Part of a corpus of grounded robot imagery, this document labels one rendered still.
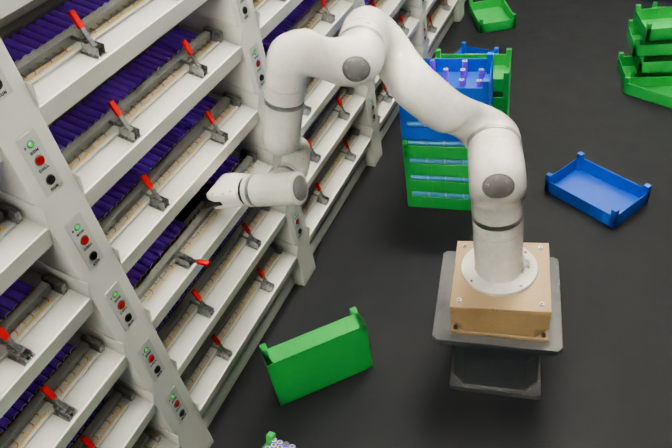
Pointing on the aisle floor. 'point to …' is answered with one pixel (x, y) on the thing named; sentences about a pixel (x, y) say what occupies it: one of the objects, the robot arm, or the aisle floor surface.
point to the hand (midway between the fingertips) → (203, 192)
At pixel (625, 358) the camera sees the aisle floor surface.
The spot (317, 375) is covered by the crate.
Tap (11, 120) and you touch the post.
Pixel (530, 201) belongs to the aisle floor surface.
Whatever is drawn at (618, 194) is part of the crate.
